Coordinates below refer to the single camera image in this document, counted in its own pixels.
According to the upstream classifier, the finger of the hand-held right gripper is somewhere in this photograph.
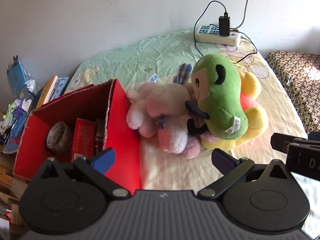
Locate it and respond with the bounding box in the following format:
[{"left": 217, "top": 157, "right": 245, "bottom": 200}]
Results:
[{"left": 271, "top": 132, "right": 309, "bottom": 153}]

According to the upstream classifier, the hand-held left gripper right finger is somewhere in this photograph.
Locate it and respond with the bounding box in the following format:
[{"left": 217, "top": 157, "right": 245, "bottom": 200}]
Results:
[{"left": 197, "top": 149, "right": 292, "bottom": 200}]

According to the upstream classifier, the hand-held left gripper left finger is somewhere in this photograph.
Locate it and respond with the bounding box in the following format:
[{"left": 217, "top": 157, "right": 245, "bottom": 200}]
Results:
[{"left": 37, "top": 148, "right": 132, "bottom": 200}]

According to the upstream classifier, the yellow tiger plush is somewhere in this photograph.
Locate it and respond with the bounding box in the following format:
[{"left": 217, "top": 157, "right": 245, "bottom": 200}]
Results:
[{"left": 201, "top": 64, "right": 269, "bottom": 150}]

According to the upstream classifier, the pink plush bear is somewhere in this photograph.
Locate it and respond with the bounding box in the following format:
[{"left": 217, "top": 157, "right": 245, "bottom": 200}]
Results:
[{"left": 184, "top": 130, "right": 218, "bottom": 159}]

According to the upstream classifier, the red cardboard box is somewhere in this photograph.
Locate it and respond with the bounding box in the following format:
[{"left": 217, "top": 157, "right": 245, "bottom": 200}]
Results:
[{"left": 12, "top": 79, "right": 142, "bottom": 195}]

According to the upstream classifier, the brown patterned packet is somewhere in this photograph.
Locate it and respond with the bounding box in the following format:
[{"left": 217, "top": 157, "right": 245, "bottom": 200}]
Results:
[{"left": 94, "top": 118, "right": 107, "bottom": 155}]

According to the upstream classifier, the small red box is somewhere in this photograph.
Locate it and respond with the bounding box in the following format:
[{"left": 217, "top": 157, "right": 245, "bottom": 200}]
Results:
[{"left": 71, "top": 118, "right": 97, "bottom": 162}]

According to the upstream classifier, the patterned tape roll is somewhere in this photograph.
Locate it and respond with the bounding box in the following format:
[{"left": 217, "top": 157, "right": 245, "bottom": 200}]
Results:
[{"left": 46, "top": 121, "right": 73, "bottom": 153}]

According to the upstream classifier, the green monkey plush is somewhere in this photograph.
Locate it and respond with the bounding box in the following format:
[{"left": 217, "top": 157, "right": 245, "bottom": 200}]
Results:
[{"left": 185, "top": 54, "right": 249, "bottom": 140}]

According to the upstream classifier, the brown patterned blanket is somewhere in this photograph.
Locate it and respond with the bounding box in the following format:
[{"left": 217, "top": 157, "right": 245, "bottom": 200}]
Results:
[{"left": 265, "top": 51, "right": 320, "bottom": 133}]

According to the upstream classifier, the white pink plush rabbit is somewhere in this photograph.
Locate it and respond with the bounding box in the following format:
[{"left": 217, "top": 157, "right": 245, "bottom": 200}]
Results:
[{"left": 125, "top": 81, "right": 192, "bottom": 154}]

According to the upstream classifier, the light blue book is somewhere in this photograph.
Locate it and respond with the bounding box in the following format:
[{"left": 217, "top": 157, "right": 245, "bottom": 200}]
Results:
[{"left": 50, "top": 76, "right": 69, "bottom": 100}]

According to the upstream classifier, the yellow book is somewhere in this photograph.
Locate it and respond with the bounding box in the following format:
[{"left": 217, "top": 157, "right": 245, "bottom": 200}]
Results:
[{"left": 36, "top": 75, "right": 58, "bottom": 109}]

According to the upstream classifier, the blue patterned pouch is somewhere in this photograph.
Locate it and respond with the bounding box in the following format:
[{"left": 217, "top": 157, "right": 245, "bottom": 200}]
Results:
[{"left": 2, "top": 110, "right": 30, "bottom": 154}]

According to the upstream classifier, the purple white toy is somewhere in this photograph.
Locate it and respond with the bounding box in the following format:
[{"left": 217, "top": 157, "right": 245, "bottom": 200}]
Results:
[{"left": 14, "top": 99, "right": 32, "bottom": 120}]

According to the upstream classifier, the blue plaid plush toy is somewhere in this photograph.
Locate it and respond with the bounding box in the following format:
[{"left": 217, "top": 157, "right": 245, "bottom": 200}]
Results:
[{"left": 174, "top": 64, "right": 193, "bottom": 84}]

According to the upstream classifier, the stack of cardboard boxes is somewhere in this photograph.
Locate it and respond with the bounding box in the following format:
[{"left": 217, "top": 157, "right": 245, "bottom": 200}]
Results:
[{"left": 0, "top": 152, "right": 28, "bottom": 235}]

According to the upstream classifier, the white plush toy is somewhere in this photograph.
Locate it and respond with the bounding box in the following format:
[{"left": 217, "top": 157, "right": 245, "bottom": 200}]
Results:
[{"left": 0, "top": 120, "right": 13, "bottom": 137}]

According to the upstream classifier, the green toy figure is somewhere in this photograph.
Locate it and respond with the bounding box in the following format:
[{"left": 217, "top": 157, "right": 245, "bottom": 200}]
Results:
[{"left": 3, "top": 102, "right": 13, "bottom": 120}]

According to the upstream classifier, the green cartoon bed sheet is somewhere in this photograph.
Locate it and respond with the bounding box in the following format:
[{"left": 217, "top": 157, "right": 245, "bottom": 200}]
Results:
[{"left": 66, "top": 29, "right": 309, "bottom": 190}]

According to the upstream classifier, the white power strip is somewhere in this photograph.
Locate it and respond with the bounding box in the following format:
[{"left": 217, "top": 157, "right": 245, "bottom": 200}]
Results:
[{"left": 195, "top": 25, "right": 242, "bottom": 47}]

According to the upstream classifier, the black charger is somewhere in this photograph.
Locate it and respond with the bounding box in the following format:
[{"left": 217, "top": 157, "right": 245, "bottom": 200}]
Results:
[{"left": 219, "top": 11, "right": 230, "bottom": 37}]

